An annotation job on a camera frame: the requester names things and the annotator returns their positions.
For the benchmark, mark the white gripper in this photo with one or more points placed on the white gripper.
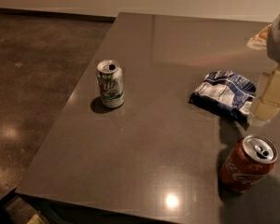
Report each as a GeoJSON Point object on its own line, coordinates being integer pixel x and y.
{"type": "Point", "coordinates": [279, 41]}

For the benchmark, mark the blue chip bag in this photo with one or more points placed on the blue chip bag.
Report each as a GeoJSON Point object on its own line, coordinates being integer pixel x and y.
{"type": "Point", "coordinates": [225, 93]}

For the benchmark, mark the red coca-cola can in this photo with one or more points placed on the red coca-cola can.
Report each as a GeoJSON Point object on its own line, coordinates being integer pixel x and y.
{"type": "Point", "coordinates": [252, 158]}

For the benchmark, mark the green white 7up can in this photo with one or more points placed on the green white 7up can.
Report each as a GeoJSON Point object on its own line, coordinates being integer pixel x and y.
{"type": "Point", "coordinates": [110, 81]}

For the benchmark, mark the orange snack package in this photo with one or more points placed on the orange snack package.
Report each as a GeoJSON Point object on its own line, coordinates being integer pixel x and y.
{"type": "Point", "coordinates": [259, 41]}

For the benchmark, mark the yellow object under table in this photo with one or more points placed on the yellow object under table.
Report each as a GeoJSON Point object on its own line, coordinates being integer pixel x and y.
{"type": "Point", "coordinates": [35, 219]}

